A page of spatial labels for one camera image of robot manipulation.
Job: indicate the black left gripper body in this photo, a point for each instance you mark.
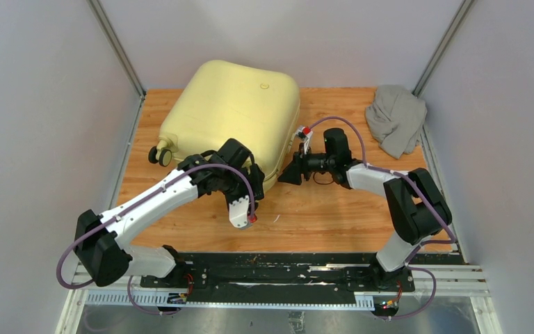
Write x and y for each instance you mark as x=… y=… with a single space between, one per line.
x=236 y=186

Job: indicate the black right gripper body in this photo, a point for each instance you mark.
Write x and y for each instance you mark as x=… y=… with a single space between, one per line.
x=317 y=163

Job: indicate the cream suitcase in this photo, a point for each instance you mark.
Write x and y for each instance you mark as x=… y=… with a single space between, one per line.
x=223 y=100

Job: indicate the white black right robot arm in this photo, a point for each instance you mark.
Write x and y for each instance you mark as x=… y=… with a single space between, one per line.
x=417 y=208

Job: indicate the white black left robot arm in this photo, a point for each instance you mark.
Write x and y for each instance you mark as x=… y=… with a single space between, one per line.
x=103 y=242

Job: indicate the grey crumpled cloth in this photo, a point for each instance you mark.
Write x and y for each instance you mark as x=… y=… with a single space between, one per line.
x=395 y=119

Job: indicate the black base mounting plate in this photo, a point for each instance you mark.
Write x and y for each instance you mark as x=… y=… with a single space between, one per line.
x=294 y=278

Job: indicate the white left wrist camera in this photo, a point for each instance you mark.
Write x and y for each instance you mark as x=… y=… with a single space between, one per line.
x=239 y=213

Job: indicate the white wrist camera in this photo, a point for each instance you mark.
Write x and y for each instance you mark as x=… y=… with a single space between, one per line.
x=239 y=213
x=305 y=135

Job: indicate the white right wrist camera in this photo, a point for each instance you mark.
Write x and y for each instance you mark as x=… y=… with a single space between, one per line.
x=305 y=135

